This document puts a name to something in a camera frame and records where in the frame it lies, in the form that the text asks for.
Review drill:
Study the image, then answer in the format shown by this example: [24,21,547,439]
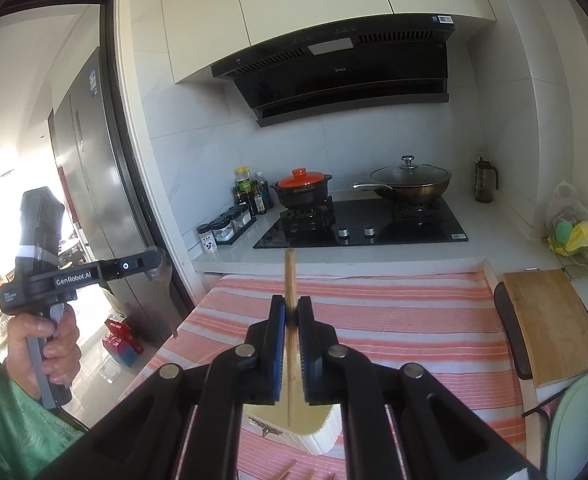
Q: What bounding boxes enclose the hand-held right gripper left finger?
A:
[38,295,287,480]

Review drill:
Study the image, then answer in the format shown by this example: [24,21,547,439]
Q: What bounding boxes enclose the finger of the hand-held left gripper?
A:
[98,248,163,282]

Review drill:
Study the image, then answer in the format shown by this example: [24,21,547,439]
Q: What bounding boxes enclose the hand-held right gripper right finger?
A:
[296,296,547,480]

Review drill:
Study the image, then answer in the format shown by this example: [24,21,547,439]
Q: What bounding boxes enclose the cream ribbed utensil holder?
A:
[246,401,337,456]

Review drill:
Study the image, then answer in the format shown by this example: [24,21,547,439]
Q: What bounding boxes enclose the person's left forearm green sleeve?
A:
[0,360,87,480]

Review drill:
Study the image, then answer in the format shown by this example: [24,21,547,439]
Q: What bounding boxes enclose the person's left hand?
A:
[6,305,83,402]

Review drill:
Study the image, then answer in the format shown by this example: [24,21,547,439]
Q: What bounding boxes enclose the red gift boxes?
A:
[102,316,144,369]

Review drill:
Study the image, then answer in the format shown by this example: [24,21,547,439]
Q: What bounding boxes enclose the steel refrigerator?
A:
[48,45,151,347]

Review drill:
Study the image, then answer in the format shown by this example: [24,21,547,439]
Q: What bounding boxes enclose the white label spice jar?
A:
[197,223,219,254]

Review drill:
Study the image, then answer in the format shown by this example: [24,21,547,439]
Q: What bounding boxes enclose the pink striped cloth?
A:
[119,274,530,480]

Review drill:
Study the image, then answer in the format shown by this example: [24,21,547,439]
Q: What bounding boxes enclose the glass spice jar rack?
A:
[211,205,255,244]

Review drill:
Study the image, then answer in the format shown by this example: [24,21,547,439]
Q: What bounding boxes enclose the yellow cap sauce bottle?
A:
[233,166,257,217]

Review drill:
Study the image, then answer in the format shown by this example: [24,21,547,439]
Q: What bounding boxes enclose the dark sauce bottle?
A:
[253,171,275,214]

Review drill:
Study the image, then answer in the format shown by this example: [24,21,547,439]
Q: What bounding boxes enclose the black clay pot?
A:
[270,175,334,211]

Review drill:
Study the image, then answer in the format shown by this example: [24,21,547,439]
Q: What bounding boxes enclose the black gas stove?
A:
[253,196,469,250]

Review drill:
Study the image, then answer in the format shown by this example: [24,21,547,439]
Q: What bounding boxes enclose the orange pot lid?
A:
[276,168,327,192]

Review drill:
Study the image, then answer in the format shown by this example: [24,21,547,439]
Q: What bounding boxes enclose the dark wok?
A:
[352,178,453,206]

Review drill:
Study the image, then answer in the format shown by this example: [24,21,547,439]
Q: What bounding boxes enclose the glass wok lid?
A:
[370,155,452,185]

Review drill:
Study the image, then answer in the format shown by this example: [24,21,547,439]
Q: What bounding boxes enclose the black oblong pad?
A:
[494,281,534,381]

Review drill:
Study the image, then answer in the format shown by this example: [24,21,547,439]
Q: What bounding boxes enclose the wooden cutting board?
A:
[502,268,588,389]

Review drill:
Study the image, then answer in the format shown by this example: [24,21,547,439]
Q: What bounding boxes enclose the black range hood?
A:
[210,11,456,128]

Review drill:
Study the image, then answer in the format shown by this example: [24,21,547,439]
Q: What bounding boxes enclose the pale green plastic board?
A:
[541,357,588,480]

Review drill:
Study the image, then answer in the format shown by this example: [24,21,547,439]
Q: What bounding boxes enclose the white plastic bag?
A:
[546,181,588,241]

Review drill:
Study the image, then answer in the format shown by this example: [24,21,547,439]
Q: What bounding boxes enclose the black strap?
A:
[521,385,565,419]

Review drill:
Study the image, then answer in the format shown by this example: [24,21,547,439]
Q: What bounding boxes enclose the wire rack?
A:
[555,244,588,281]

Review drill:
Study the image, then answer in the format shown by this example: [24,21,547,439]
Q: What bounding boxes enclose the cream wall cabinet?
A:
[159,0,497,85]

